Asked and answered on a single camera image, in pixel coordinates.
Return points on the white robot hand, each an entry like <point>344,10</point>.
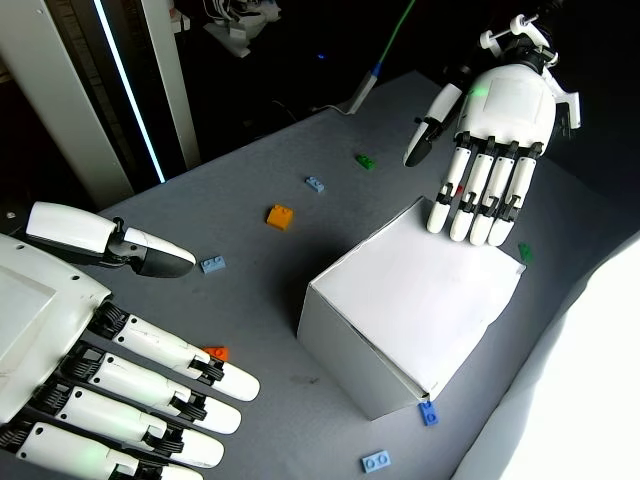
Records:
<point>510,105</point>
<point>50,325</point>

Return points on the cardboard box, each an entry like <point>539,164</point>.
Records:
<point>410,300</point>

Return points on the green toy brick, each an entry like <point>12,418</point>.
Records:
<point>366,161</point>
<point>525,251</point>

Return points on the grey table cloth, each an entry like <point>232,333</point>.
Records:
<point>300,280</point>

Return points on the bright blue toy brick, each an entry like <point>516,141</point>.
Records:
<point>428,413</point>

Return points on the white cabinet with light strip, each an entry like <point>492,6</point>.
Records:
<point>40,75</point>

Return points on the large yellow-orange toy brick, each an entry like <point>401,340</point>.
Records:
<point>280,217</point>

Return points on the small orange toy brick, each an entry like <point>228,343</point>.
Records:
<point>219,352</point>

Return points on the light blue toy brick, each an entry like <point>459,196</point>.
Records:
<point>376,461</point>

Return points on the white backdrop sheet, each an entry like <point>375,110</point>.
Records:
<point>575,375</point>

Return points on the blue-grey two-stud toy brick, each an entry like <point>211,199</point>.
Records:
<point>213,263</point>
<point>315,184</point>

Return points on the white plastic device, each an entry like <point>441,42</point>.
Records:
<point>235,32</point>

